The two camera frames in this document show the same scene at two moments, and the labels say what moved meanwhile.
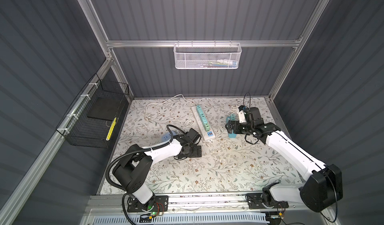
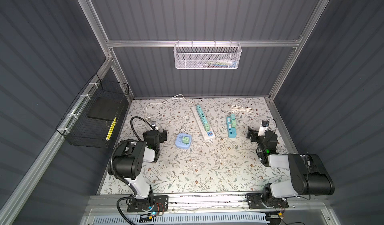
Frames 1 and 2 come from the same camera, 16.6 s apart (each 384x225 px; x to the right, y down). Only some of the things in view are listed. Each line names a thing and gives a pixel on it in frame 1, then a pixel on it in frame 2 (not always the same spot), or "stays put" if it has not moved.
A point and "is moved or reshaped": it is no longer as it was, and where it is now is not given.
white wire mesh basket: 207,56 stays put
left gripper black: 196,153 -> 161,137
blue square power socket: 167,137 is moved or reshaped
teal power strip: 231,135 stays put
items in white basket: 222,63 stays put
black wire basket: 89,122 stays put
